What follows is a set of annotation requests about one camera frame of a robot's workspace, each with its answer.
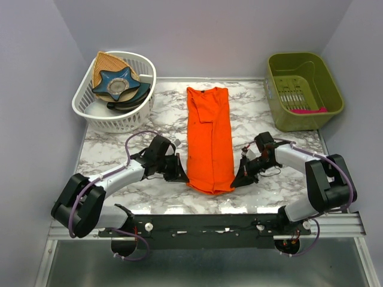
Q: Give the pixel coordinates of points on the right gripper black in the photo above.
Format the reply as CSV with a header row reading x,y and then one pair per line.
x,y
242,178

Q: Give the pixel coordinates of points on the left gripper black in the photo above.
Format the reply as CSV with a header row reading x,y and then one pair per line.
x,y
178,173

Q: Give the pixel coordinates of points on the orange t shirt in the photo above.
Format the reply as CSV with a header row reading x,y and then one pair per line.
x,y
210,162

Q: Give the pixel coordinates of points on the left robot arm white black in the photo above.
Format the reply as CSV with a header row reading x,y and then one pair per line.
x,y
80,207

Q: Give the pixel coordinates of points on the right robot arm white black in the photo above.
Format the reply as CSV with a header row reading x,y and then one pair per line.
x,y
328,182

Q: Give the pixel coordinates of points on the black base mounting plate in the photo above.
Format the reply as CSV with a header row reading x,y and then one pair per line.
x,y
214,231

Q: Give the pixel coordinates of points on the dark stacked plates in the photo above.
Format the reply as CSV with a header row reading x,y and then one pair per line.
x,y
131,104

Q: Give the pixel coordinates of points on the green plastic bin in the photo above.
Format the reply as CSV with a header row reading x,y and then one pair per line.
x,y
300,81

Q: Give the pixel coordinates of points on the pink cloth in bin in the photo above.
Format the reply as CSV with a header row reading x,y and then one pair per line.
x,y
306,111

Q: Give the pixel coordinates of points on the blue star shaped dish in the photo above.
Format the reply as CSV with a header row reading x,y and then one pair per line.
x,y
118,86

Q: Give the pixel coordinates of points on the white plastic basket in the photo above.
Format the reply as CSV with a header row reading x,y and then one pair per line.
x,y
94,109

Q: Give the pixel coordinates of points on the woven bamboo leaf tray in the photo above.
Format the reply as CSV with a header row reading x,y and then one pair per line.
x,y
108,62

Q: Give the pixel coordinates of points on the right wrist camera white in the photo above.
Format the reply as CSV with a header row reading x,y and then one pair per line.
x,y
249,154

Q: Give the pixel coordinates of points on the aluminium rail frame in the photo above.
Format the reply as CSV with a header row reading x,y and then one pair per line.
x,y
334,254

